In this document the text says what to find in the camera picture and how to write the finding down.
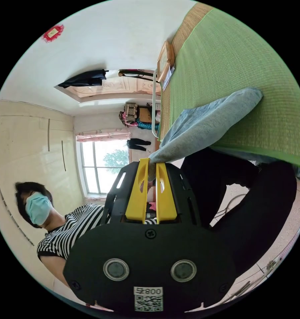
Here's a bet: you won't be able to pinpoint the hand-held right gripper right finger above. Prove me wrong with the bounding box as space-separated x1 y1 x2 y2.
156 162 178 224

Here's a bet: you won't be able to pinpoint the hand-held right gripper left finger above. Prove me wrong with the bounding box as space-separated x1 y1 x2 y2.
125 158 150 223

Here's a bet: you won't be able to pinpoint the light blue jeans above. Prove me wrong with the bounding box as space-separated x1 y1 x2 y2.
148 86 264 181

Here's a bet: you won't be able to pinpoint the window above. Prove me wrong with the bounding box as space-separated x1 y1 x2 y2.
76 140 131 200

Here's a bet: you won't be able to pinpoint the dark hanging garment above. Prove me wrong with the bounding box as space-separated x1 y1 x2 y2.
126 138 152 152

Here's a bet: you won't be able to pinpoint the pink floral curtain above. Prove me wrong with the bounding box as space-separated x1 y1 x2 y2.
76 128 132 143

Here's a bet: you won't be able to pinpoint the shelf with bags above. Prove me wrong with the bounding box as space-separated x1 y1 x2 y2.
118 101 163 132

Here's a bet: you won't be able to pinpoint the person's body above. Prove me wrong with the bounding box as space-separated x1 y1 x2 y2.
14 147 298 294

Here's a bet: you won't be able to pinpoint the cream cupboard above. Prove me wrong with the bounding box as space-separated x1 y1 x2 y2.
0 99 75 247

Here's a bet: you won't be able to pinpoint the dark garment on door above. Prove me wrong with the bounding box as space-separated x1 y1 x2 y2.
58 69 108 89

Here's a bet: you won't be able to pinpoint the bed with green woven mat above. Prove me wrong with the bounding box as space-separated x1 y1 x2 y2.
157 2 300 180

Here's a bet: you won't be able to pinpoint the wooden picture frame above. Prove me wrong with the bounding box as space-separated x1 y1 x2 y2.
156 41 176 83

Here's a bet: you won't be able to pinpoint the red wall ornament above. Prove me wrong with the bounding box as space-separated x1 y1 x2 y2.
43 24 65 43

